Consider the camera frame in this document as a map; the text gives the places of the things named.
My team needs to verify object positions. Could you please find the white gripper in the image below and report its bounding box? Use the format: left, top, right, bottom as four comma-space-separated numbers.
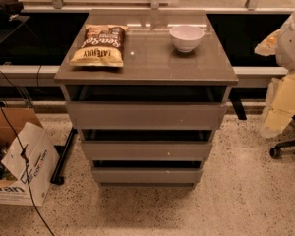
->
254, 29, 295, 129

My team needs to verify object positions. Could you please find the grey top drawer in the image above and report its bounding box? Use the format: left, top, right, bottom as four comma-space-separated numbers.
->
66, 102, 226, 130

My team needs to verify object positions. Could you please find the grey drawer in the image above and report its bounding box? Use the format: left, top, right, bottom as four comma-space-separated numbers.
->
91, 169, 203, 184
82, 141, 212, 161
66, 102, 226, 130

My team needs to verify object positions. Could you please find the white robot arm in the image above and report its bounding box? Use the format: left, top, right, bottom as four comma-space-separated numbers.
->
254, 11, 295, 135

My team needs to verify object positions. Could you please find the grey drawer cabinet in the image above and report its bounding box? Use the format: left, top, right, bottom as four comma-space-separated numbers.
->
55, 9, 238, 187

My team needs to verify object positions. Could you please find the grey middle drawer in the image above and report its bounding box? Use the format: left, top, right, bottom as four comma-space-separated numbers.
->
82, 141, 212, 161

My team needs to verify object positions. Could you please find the grey bottom drawer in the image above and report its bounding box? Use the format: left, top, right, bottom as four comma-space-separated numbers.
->
91, 169, 203, 184

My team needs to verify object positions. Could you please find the black right table leg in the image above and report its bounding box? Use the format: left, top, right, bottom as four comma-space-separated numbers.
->
229, 88, 247, 120

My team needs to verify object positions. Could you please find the black table leg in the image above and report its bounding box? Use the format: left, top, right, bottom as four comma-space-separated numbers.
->
50, 128, 77, 185
229, 88, 247, 120

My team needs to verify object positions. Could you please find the white bowl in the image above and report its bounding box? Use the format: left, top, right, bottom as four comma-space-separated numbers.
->
169, 25, 205, 53

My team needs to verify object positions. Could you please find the black office chair base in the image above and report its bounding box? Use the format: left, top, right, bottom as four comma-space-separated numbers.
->
269, 115, 295, 159

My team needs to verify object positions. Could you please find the chips bag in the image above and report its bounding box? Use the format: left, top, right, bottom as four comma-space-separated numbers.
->
70, 24, 128, 68

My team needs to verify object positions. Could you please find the cardboard box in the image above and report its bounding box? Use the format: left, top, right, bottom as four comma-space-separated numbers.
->
0, 108, 59, 207

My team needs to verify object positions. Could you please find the black cable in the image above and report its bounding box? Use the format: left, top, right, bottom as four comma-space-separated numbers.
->
0, 64, 56, 236

